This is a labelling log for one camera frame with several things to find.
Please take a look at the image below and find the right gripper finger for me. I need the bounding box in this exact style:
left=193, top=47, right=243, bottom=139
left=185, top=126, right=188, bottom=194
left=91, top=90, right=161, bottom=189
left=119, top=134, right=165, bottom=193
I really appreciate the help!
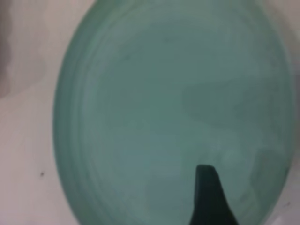
left=188, top=165, right=239, bottom=225

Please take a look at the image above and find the green plate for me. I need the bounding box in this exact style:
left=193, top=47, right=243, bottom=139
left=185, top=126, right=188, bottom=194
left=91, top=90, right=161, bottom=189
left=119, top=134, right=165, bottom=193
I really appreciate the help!
left=53, top=0, right=296, bottom=225

